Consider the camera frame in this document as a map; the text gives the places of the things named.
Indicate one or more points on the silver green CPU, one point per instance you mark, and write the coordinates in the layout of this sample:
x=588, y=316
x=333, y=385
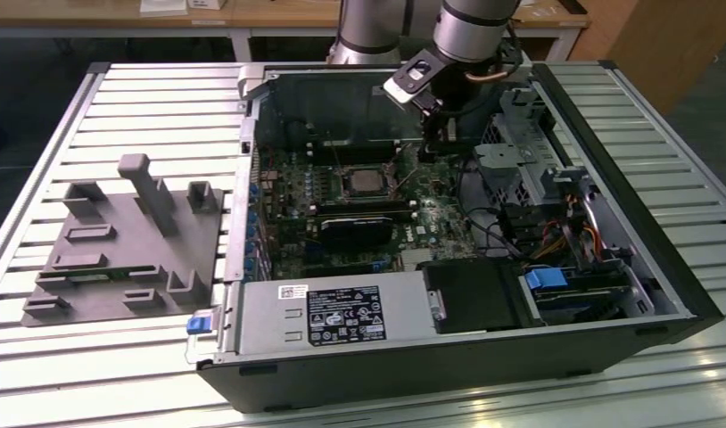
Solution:
x=363, y=182

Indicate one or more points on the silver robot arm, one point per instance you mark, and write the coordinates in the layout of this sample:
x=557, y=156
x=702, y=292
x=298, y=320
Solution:
x=369, y=27

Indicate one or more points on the black RAM slot white clips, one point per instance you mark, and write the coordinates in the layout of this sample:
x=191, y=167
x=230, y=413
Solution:
x=363, y=143
x=363, y=154

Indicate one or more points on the CPU socket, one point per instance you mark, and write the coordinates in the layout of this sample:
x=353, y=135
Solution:
x=338, y=187

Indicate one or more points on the black plastic bay cover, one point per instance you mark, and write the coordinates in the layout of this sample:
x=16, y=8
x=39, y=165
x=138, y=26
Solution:
x=470, y=294

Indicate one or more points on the silver perforated drive cage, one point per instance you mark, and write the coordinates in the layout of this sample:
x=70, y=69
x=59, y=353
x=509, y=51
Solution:
x=506, y=156

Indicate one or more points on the green motherboard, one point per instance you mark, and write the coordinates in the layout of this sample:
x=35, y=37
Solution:
x=441, y=209

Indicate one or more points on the wooden cabinet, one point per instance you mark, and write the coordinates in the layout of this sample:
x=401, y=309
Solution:
x=666, y=44

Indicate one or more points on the wooden desk white legs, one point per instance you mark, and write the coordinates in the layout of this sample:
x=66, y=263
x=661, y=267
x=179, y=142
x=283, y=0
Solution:
x=267, y=20

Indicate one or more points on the black graphics card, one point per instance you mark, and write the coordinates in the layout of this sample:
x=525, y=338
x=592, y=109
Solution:
x=357, y=234

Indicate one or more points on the silver chipset heatsink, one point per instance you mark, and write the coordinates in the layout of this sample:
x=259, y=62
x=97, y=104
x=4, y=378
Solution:
x=417, y=258

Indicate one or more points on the hard disk in blue carrier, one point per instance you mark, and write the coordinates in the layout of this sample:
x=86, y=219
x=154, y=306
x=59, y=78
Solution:
x=545, y=278

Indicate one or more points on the white box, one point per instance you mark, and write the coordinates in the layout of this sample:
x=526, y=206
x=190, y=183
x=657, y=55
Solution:
x=161, y=6
x=207, y=3

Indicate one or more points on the silver power supply box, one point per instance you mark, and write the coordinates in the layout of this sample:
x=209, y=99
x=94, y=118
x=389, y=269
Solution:
x=267, y=321

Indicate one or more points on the grey parts rack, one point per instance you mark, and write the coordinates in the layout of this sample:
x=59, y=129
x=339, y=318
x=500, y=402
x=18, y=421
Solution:
x=125, y=249

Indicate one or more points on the black silver PC case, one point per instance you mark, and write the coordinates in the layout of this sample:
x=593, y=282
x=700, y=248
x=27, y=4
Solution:
x=399, y=388

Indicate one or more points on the blue case latch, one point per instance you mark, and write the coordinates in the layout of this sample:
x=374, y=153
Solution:
x=198, y=324

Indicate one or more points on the green RAM stick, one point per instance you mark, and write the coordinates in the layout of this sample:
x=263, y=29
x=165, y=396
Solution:
x=121, y=275

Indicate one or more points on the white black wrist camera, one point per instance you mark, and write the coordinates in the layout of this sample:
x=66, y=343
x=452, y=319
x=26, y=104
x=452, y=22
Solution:
x=414, y=73

